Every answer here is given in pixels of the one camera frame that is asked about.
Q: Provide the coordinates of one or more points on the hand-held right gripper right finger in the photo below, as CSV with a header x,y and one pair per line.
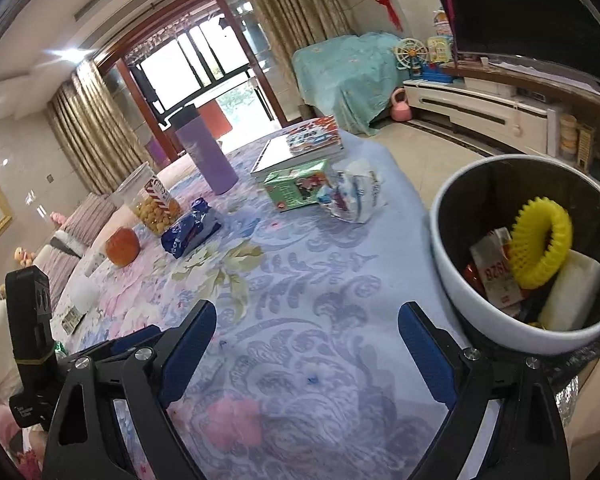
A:
x,y
425,355

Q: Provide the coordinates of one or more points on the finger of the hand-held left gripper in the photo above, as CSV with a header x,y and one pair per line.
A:
x,y
132,337

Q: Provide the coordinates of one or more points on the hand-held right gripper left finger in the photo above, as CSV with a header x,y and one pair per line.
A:
x,y
190,350

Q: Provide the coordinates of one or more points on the white round waste bin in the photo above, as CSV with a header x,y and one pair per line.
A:
x,y
450,260

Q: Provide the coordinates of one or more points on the white soap bar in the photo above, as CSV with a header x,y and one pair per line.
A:
x,y
570,295

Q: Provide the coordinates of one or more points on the white round cup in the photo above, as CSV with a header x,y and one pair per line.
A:
x,y
82,297

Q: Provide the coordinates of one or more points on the small stuffed toy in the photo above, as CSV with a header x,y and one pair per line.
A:
x,y
24,257

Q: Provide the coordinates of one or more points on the orange round fruit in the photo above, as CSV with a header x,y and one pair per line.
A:
x,y
122,247

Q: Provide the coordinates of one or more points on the striped sofa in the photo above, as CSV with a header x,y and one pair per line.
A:
x,y
75,240

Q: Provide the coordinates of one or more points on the red white paper wrapper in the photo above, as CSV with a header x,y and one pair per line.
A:
x,y
495,275

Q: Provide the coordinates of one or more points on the blue snack packet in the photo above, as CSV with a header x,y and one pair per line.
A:
x,y
190,230

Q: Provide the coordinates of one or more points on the pink cloth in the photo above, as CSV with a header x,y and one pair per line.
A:
x,y
10,440

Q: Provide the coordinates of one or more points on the clear jar of snack balls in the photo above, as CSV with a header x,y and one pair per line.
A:
x,y
152,205

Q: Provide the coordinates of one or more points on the silver foil sheet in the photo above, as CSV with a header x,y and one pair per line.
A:
x,y
580,370

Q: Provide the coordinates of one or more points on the green carton box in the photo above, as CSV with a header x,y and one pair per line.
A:
x,y
295,185

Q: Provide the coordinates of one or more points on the purple drink bottle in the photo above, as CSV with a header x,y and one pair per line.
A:
x,y
205,155

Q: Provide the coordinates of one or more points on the beige patterned curtain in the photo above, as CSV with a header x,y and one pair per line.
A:
x,y
295,10
95,130

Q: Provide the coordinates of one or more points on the white flat book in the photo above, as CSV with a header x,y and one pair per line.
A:
x,y
272,160

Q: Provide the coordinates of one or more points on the red box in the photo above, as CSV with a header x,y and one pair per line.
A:
x,y
214,117

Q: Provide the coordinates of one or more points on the pink toy kettlebell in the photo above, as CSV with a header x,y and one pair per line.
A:
x,y
401,110

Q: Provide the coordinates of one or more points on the white television cabinet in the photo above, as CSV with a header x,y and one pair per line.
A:
x,y
480,105

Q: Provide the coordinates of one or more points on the white upright box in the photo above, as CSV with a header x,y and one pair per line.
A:
x,y
554,130

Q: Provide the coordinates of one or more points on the wooden slatted toy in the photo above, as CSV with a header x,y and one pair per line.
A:
x,y
585,150

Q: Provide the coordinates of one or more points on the stack of round tubs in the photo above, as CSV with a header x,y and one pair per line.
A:
x,y
568,137

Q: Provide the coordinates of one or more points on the blue toy set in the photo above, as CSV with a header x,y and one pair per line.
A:
x,y
437,74

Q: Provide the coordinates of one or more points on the teal covered armchair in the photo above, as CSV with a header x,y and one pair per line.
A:
x,y
340,75

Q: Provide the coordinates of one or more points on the sliding glass door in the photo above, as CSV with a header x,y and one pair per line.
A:
x,y
205,50

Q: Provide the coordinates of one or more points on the ferris wheel toy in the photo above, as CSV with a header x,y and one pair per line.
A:
x,y
411,57

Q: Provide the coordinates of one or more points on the colourful toy house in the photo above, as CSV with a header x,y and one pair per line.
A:
x,y
440,49

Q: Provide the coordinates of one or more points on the black flat television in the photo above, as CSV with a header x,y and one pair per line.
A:
x,y
525,5

